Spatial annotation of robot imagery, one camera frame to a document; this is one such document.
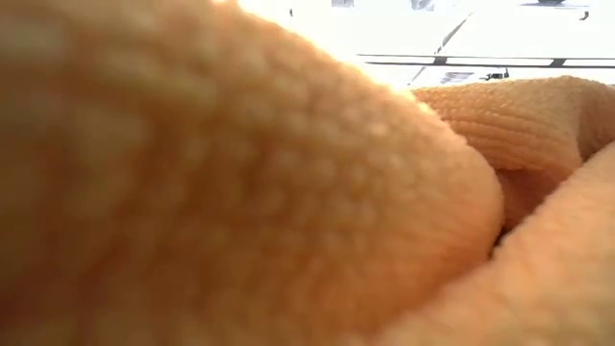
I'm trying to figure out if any orange microfiber towel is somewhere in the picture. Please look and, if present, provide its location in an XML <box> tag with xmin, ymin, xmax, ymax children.
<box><xmin>0</xmin><ymin>0</ymin><xmax>615</xmax><ymax>346</ymax></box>

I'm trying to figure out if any long black ceiling light bar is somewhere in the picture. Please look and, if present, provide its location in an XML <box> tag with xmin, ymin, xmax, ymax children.
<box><xmin>357</xmin><ymin>53</ymin><xmax>615</xmax><ymax>69</ymax></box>

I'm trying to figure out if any small black ceiling fixture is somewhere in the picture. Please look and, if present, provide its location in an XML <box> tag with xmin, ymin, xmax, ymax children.
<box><xmin>479</xmin><ymin>68</ymin><xmax>510</xmax><ymax>83</ymax></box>

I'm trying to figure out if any black ceiling rail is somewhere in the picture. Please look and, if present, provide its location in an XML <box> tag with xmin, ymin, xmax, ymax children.
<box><xmin>511</xmin><ymin>0</ymin><xmax>593</xmax><ymax>10</ymax></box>

